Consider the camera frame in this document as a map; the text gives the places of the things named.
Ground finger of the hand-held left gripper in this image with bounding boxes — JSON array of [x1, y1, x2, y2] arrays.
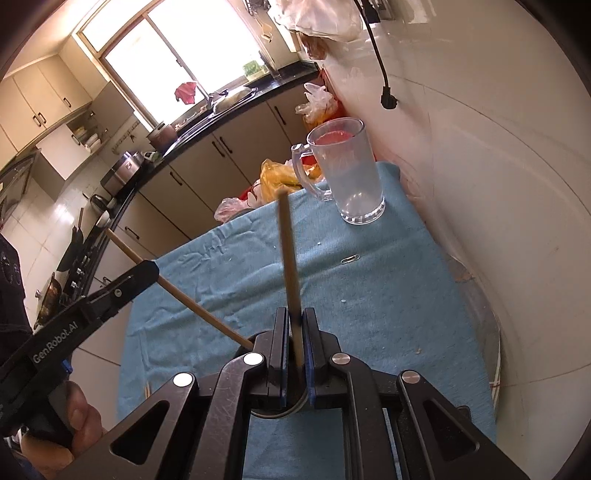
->
[[78, 260, 161, 320]]

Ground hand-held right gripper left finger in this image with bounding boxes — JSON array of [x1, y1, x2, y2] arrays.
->
[[53, 307, 291, 480]]

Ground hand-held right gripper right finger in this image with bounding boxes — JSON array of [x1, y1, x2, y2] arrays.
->
[[301, 307, 532, 480]]

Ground light wooden chopstick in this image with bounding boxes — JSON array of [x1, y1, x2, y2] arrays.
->
[[105, 229, 254, 349], [277, 188, 305, 367]]

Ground person's left hand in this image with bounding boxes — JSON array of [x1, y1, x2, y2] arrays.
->
[[21, 381, 107, 480]]

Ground dark wok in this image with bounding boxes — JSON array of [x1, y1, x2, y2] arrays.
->
[[34, 272, 64, 329]]

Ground black frying pan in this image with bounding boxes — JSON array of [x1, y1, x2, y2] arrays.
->
[[58, 208, 87, 274]]

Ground person's dark clothing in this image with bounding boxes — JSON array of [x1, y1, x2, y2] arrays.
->
[[0, 233, 26, 334]]

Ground blue table cloth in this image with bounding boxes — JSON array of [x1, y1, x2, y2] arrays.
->
[[117, 161, 498, 480]]

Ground black kitchen countertop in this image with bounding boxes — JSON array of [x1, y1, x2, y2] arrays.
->
[[60, 62, 319, 324]]

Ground beige lower cabinets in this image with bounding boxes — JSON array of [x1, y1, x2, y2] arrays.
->
[[69, 90, 324, 365]]

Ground beige cabinets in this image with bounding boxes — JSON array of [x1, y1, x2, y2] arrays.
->
[[0, 34, 134, 181], [69, 90, 324, 365]]

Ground steel rice cooker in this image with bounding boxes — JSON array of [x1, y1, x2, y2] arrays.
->
[[100, 151, 145, 195]]

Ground pink white plastic bag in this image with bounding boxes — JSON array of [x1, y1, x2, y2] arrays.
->
[[213, 198, 254, 224]]

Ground brown cooking pot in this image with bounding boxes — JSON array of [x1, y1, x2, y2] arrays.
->
[[147, 122, 178, 151]]

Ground yellow plastic bag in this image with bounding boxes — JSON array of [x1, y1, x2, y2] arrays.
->
[[260, 159, 324, 204]]

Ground clear glass mug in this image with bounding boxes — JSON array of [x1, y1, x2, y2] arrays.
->
[[291, 117, 386, 226]]

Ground steel kitchen sink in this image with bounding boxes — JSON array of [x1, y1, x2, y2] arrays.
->
[[161, 90, 259, 155]]

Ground beige upper cabinets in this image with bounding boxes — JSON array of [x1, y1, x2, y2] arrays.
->
[[0, 34, 134, 181]]

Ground steel pot lid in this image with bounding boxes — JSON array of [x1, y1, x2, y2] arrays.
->
[[215, 88, 256, 110]]

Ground red trash bin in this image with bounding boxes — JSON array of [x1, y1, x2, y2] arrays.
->
[[302, 98, 346, 132]]

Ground kitchen window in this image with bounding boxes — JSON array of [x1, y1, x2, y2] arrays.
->
[[78, 0, 296, 132]]

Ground large hanging plastic bag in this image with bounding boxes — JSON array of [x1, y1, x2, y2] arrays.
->
[[270, 0, 363, 43]]

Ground black power cable with plug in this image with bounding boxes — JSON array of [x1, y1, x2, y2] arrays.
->
[[355, 0, 399, 110]]

